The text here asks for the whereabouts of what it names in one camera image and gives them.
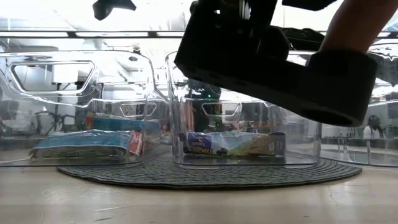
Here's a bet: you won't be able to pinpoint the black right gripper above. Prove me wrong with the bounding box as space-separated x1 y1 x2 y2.
173 0 308 110

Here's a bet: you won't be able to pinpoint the clear plastic bin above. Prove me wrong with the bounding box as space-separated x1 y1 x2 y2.
0 49 171 168
317 42 398 168
164 51 323 166

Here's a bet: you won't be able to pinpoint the round grey woven placemat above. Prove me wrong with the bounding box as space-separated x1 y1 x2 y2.
57 151 363 191

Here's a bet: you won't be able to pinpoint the blue brown chewy granola bar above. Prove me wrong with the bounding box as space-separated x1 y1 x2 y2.
182 130 287 158

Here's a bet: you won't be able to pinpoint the blue red-end granola bar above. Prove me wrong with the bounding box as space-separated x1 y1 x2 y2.
29 128 144 161

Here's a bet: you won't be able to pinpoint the person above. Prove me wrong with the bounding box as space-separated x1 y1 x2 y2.
362 114 387 140

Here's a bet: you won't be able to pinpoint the snack bars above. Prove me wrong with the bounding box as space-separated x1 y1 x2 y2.
84 111 162 132

